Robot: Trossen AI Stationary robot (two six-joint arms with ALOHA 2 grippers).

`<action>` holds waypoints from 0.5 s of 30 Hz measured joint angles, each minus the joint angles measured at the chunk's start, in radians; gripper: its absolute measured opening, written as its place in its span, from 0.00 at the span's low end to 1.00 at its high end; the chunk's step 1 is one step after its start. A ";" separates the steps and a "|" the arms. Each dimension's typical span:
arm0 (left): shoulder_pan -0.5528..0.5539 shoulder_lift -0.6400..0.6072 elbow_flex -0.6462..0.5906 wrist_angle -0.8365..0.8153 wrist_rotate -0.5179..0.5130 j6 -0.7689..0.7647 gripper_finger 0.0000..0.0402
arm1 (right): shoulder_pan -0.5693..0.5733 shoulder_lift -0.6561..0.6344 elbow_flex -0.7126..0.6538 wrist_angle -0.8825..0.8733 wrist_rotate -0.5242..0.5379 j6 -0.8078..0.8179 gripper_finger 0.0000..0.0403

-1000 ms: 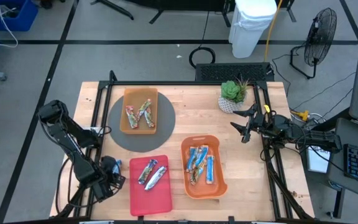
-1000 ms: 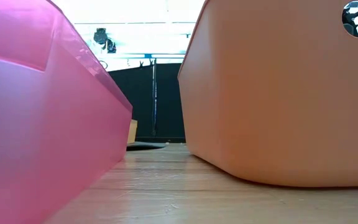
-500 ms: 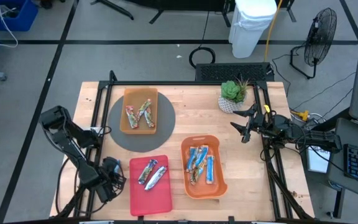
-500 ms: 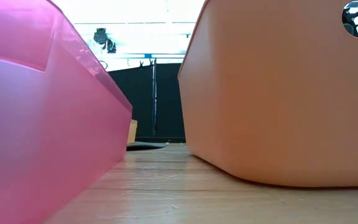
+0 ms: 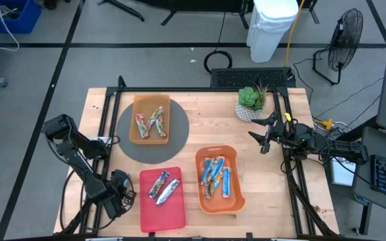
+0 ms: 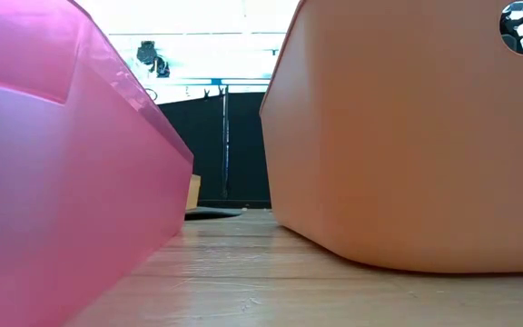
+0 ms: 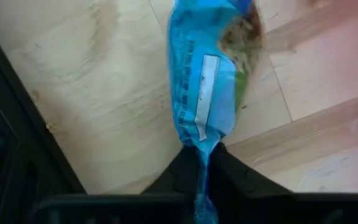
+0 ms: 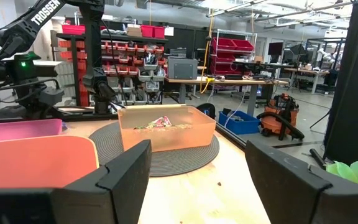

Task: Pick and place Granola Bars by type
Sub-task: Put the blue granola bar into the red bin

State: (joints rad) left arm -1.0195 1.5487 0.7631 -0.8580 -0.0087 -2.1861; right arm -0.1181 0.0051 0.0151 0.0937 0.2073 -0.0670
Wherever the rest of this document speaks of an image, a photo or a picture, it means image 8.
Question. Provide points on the opaque orange plastic bin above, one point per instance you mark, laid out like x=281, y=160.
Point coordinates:
x=36, y=161

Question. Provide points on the wooden workbench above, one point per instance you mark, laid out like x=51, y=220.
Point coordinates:
x=228, y=81

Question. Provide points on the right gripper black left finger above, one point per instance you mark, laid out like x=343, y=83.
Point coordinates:
x=120, y=186

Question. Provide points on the blue storage bin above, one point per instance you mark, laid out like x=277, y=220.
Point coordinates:
x=241, y=127

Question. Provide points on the translucent orange plastic bin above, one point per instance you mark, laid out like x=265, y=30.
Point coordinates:
x=166, y=140

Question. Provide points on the parts shelf with red bins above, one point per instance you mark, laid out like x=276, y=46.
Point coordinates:
x=129, y=62

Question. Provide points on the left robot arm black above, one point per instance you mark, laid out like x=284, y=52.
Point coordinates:
x=45, y=12

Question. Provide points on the grey metal box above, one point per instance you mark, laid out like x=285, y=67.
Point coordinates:
x=182, y=68

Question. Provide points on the colourful granola bar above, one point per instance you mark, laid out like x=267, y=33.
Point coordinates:
x=160, y=122
x=182, y=126

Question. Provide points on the grey round woven mat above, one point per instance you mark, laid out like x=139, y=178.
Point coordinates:
x=172, y=161

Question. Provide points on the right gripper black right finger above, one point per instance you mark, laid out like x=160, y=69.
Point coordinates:
x=284, y=193

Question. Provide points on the translucent pink plastic bin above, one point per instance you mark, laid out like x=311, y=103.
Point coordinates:
x=17, y=130

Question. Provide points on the orange shop vacuum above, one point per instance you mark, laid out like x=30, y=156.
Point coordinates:
x=275, y=121

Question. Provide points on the black curtain backdrop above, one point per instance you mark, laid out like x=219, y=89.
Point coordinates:
x=356, y=93

